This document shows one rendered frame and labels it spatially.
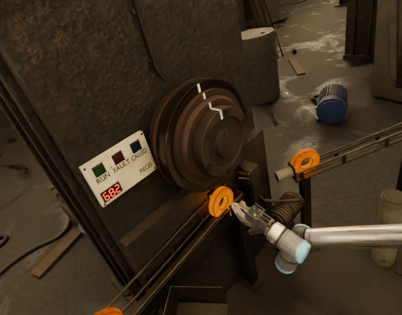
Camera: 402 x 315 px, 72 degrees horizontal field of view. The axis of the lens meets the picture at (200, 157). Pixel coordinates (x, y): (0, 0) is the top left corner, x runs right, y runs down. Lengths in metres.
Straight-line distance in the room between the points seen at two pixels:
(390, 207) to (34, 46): 1.65
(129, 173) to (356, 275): 1.49
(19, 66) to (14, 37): 0.07
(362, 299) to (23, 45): 1.92
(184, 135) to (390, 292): 1.48
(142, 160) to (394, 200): 1.26
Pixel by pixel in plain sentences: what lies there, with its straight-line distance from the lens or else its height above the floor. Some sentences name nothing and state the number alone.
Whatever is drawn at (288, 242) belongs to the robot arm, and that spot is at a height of 0.71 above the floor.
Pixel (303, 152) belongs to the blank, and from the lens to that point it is 1.56.
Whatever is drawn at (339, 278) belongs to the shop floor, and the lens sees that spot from 2.00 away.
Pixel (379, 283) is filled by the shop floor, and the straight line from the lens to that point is 2.02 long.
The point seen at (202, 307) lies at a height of 0.61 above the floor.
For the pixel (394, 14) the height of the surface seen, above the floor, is 0.92.
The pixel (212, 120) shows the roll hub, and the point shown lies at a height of 1.24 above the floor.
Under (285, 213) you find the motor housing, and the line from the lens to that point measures 1.60.
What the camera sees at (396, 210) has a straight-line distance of 1.73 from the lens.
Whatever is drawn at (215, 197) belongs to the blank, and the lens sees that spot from 1.32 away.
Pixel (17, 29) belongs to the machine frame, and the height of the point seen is 1.66.
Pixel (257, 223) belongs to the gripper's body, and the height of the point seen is 0.73.
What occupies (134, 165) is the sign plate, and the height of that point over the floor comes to 1.13.
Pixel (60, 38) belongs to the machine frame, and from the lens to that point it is 0.96.
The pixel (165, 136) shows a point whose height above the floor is 1.24.
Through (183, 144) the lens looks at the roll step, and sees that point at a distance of 1.01.
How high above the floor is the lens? 1.67
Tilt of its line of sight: 33 degrees down
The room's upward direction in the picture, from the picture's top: 16 degrees counter-clockwise
